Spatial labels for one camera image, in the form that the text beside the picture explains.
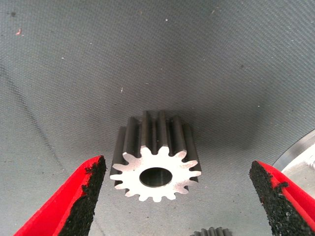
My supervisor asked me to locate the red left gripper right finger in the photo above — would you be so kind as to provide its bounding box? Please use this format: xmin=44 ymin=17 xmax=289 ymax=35
xmin=249 ymin=160 xmax=315 ymax=236

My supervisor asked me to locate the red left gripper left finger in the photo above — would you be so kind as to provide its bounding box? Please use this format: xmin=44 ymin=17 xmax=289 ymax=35
xmin=13 ymin=155 xmax=107 ymax=236

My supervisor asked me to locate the dark grey table cloth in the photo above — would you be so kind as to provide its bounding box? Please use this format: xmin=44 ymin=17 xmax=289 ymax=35
xmin=0 ymin=0 xmax=315 ymax=236

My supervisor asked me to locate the small steel planetary gear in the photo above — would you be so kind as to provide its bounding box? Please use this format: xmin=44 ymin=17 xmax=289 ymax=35
xmin=109 ymin=110 xmax=202 ymax=203
xmin=193 ymin=226 xmax=233 ymax=236

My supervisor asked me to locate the white round peg plate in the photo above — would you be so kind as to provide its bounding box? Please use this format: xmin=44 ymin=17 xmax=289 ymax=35
xmin=272 ymin=129 xmax=315 ymax=191

